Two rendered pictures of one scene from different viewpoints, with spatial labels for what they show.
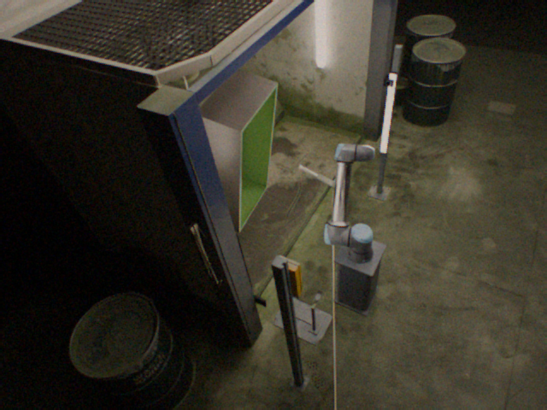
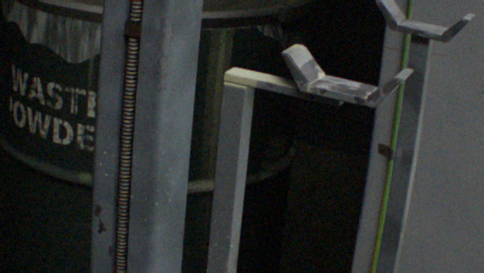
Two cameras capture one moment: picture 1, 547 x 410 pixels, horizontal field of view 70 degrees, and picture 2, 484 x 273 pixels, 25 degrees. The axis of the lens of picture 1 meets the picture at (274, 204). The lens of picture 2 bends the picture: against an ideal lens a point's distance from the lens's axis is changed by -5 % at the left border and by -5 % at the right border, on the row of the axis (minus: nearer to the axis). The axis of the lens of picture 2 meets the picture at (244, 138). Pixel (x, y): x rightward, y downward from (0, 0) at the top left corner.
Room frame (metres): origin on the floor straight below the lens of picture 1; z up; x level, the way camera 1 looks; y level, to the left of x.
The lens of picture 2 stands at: (0.90, -0.78, 1.30)
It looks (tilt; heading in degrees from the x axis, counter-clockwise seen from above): 20 degrees down; 75
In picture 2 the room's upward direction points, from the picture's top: 6 degrees clockwise
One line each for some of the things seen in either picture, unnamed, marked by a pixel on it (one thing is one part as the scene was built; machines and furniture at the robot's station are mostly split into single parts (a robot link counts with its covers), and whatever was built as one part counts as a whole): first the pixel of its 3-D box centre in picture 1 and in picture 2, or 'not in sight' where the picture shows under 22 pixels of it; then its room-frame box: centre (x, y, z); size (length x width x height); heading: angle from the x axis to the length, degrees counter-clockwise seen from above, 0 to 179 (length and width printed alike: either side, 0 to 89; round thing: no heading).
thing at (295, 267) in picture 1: (289, 277); not in sight; (1.08, -0.02, 1.42); 0.12 x 0.06 x 0.26; 53
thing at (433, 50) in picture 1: (438, 51); not in sight; (4.04, -2.10, 0.86); 0.54 x 0.54 x 0.01
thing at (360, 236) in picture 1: (360, 237); not in sight; (1.68, -0.58, 0.83); 0.17 x 0.15 x 0.18; 69
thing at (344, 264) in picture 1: (357, 275); not in sight; (1.68, -0.59, 0.32); 0.31 x 0.31 x 0.64; 53
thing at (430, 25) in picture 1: (431, 26); not in sight; (4.68, -2.26, 0.86); 0.54 x 0.54 x 0.01
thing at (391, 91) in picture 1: (388, 115); not in sight; (2.81, -1.12, 1.02); 0.06 x 0.02 x 0.83; 53
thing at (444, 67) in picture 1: (431, 84); not in sight; (4.04, -2.10, 0.44); 0.59 x 0.58 x 0.89; 158
